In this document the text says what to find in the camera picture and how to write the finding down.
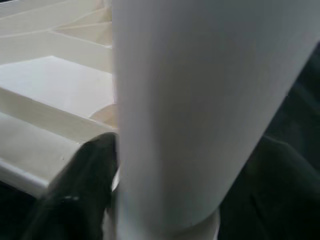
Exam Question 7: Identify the black cloth cover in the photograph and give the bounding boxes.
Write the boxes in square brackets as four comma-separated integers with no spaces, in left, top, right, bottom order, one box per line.
[0,41,320,240]

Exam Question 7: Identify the white plastic table leg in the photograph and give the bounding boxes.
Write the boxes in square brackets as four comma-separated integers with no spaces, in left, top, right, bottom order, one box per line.
[110,0,320,240]

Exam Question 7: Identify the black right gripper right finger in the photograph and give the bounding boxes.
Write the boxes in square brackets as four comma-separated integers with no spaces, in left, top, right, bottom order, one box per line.
[218,135,320,240]

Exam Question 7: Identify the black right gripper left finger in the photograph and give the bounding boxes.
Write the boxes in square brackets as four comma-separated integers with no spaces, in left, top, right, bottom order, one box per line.
[20,131,121,240]

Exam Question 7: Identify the white plastic table top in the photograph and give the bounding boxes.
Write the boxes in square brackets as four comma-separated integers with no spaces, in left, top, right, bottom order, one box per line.
[0,0,120,199]

